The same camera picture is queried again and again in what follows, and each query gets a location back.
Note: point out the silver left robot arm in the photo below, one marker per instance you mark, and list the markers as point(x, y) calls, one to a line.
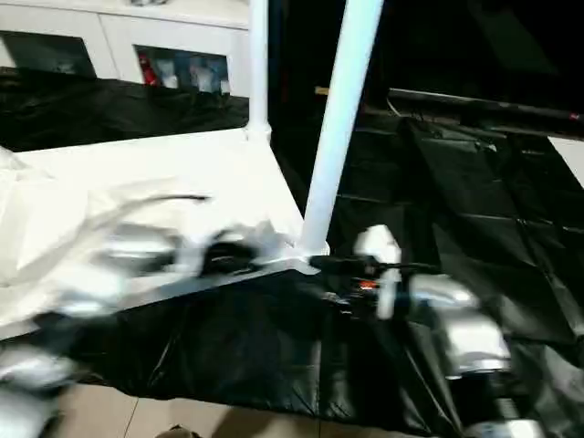
point(73, 292)

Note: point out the large black screen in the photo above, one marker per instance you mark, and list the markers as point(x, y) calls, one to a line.
point(484, 46)

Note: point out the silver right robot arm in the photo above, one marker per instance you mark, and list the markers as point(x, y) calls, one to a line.
point(465, 338)

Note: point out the small tan label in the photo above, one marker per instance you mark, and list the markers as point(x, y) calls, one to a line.
point(321, 91)

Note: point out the flat white board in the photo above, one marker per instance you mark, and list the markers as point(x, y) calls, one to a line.
point(573, 160)

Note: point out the black plastic mat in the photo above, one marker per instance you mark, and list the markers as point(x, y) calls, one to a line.
point(474, 219)

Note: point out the white cabinet with glass doors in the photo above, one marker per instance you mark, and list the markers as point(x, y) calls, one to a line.
point(100, 36)

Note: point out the white plastic table top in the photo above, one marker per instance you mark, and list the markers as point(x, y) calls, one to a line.
point(164, 182)

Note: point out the grey left robot foot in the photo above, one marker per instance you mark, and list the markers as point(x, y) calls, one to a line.
point(178, 432)

